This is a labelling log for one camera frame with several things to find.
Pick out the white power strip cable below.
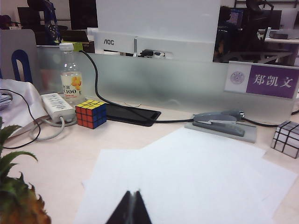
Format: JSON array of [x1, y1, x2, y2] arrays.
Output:
[[28, 115, 79, 142]]

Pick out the grey stapler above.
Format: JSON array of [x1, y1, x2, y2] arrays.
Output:
[[192, 109, 246, 137]]

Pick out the white AOC monitor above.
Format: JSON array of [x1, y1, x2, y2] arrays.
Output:
[[87, 0, 221, 63]]

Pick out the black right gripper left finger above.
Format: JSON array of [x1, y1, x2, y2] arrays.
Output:
[[105, 190, 133, 224]]

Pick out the black office chair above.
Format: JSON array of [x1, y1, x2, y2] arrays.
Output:
[[240, 0, 274, 62]]

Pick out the frosted glass desk partition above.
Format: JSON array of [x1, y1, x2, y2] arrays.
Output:
[[36, 45, 296, 126]]

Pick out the white power strip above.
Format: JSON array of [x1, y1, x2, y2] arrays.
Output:
[[41, 92, 77, 123]]

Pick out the purple and white name plate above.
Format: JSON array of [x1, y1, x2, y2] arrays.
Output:
[[223, 61, 299, 100]]

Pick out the thick black cable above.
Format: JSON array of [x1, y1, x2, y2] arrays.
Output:
[[78, 49, 280, 128]]

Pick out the clear C100 drink bottle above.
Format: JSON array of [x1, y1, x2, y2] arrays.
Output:
[[59, 43, 84, 105]]

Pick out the seated person dark clothes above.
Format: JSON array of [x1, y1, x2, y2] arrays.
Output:
[[218, 6, 245, 63]]

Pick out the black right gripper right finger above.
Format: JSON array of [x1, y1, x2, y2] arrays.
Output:
[[134, 190, 152, 224]]

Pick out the white paper sheet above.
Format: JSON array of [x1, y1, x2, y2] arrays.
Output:
[[245, 151, 298, 217], [74, 149, 276, 224], [140, 127, 267, 164]]

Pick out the thin black cable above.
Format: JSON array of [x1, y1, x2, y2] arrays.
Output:
[[0, 90, 51, 149]]

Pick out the plastic pineapple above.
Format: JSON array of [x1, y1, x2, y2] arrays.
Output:
[[0, 116, 52, 224]]

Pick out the silver mirror cube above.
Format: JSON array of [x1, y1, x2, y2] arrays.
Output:
[[270, 120, 299, 159]]

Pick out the flat black phone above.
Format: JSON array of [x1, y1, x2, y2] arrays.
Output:
[[105, 104, 162, 127]]

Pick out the coloured Rubik's cube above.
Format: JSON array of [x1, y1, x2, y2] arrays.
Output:
[[74, 99, 107, 130]]

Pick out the white bookend with cutout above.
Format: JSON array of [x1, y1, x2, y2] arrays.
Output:
[[0, 29, 39, 82]]

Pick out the blue perforated file holder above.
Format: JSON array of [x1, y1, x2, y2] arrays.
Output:
[[43, 0, 61, 45]]

